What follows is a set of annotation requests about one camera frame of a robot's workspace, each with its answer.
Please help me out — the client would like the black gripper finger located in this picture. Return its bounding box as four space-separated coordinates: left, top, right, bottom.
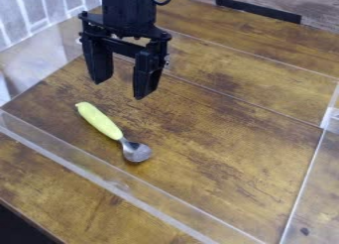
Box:
81 37 113 84
132 51 167 100

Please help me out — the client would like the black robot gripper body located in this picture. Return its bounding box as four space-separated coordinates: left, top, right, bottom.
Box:
77 0 173 60

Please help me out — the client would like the green handled metal spoon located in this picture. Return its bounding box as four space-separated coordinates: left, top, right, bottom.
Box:
76 102 152 163

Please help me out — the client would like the clear acrylic left barrier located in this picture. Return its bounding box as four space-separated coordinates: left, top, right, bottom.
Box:
0 17 83 106

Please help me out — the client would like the clear acrylic barrier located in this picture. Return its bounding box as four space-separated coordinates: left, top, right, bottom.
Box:
0 110 264 244
279 83 339 244
0 17 83 106

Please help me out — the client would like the clear acrylic front barrier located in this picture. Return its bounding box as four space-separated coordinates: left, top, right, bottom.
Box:
0 110 264 244

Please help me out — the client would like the clear acrylic right barrier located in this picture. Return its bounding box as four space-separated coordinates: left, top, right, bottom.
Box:
279 83 339 244

